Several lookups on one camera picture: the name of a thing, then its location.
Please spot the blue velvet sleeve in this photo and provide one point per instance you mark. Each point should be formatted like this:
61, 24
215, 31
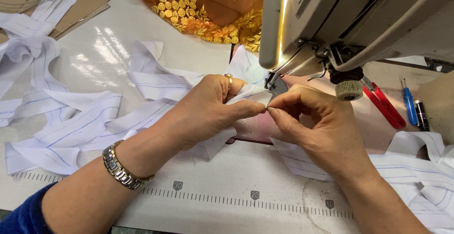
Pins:
24, 212

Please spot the silver and gold wristwatch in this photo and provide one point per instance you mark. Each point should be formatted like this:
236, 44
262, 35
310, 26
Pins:
122, 172

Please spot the ribbed beige machine knob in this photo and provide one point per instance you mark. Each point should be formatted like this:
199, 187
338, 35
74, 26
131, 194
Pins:
348, 88

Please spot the printed measuring scale strip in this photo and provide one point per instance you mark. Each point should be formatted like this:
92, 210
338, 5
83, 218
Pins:
212, 196

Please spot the red thread snips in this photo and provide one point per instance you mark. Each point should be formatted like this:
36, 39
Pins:
385, 108

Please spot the beige industrial sewing machine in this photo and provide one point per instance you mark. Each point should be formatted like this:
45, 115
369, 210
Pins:
354, 17

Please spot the person's right hand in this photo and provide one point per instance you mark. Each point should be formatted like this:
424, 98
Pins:
330, 134

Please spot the orange gold-embroidered fabric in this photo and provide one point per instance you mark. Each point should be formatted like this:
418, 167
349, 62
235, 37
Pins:
209, 7

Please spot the pile of white fabric strips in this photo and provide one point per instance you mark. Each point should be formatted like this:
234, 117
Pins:
81, 120

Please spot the brown cardboard pattern pieces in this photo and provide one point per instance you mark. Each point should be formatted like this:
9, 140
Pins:
88, 0

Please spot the person's left hand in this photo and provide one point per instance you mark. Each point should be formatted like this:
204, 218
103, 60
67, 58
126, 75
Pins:
198, 110

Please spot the long white lined fabric band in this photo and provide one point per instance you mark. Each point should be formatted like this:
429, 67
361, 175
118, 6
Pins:
408, 172

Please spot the black cylindrical pen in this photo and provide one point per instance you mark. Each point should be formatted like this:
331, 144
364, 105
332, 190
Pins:
422, 116

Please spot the metal presser foot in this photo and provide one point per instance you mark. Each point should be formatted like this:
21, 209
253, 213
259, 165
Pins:
271, 81

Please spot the blue seam ripper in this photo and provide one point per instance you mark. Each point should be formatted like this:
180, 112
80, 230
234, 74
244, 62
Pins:
410, 106

